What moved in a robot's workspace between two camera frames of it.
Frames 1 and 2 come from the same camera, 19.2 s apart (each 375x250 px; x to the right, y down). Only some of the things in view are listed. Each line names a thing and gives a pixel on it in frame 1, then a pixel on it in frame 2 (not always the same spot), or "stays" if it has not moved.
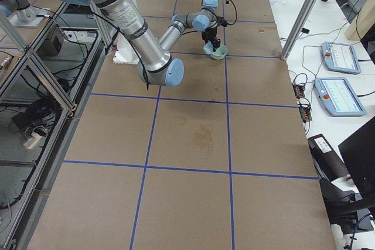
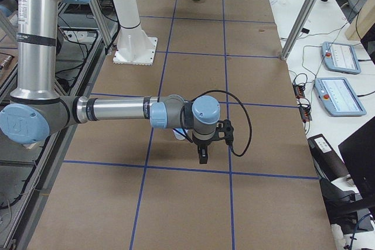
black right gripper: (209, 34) → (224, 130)
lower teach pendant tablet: (338, 97) stays
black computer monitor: (358, 150) stays
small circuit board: (298, 91) stays
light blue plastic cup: (208, 48) → (178, 135)
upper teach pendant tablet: (340, 57) stays
